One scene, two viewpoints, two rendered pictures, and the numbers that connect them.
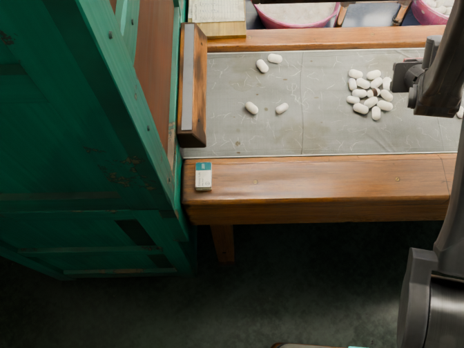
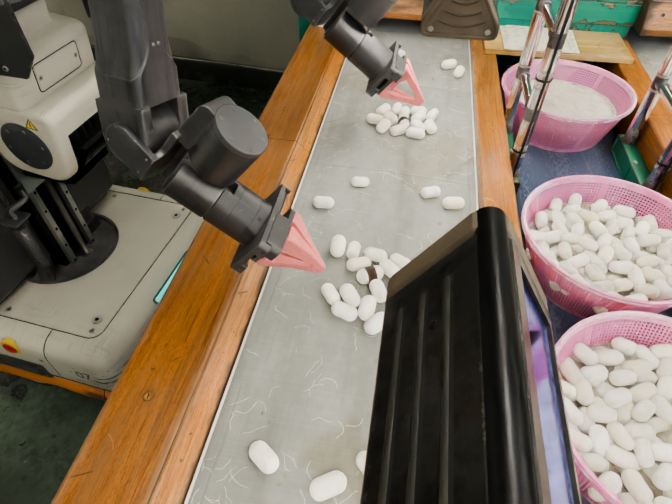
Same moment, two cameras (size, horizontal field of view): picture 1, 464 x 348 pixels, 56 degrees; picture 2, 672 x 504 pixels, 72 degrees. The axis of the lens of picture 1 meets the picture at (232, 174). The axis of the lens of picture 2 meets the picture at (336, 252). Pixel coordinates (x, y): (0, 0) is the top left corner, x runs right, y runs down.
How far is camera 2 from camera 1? 138 cm
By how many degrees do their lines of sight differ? 51
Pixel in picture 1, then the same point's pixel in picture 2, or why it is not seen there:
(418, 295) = not seen: outside the picture
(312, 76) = (435, 94)
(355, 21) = (544, 171)
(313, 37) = (485, 88)
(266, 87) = (424, 68)
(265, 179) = (318, 47)
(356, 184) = (291, 86)
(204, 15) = (509, 31)
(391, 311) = not seen: hidden behind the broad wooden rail
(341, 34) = (490, 106)
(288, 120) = not seen: hidden behind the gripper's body
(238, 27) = (495, 45)
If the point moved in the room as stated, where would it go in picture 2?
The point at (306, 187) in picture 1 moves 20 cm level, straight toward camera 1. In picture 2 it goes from (301, 62) to (235, 42)
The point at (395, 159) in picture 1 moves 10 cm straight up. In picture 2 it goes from (309, 112) to (306, 63)
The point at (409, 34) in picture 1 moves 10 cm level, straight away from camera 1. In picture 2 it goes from (493, 156) to (548, 179)
